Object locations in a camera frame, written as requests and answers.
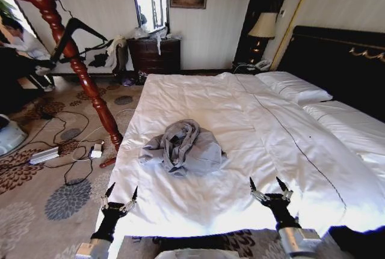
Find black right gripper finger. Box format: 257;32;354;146
277;176;294;202
249;176;267;203

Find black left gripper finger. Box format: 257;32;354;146
100;182;116;210
119;185;138;213

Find crumpled grey clothes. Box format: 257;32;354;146
138;118;229;178

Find white bed sheet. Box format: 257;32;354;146
302;100;385;175

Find dark bed headboard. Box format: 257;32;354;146
276;25;385;123

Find black clothes hanger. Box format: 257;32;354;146
49;17;109;65

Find white power adapter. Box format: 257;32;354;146
90;142;105;159

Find white duvet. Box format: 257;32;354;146
96;72;385;239

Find silver power strip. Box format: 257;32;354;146
29;147;60;165

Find white robot front shell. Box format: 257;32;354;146
156;248;241;259

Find white pillow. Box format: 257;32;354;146
254;71;334;105

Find white appliance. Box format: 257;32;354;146
0;114;29;157

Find dark nightstand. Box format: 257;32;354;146
231;60;271;76

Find upholstered bench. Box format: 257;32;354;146
45;35;132;77

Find red wooden coat stand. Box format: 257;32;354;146
13;0;124;169

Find black garment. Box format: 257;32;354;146
89;52;109;68

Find dark wooden dresser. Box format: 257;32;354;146
126;37;183;75

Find cream cloth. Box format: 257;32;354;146
107;35;129;70

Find white hanging cloth strip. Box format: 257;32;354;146
155;31;164;58

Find cream shade table lamp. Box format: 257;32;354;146
247;11;278;64

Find clear plastic bags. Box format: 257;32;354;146
129;26;183;41

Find person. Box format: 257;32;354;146
0;17;57;93

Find green plant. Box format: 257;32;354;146
0;0;19;21

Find black floor cable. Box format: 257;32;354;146
25;111;94;186

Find dark framed wall mirror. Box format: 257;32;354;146
128;0;171;33

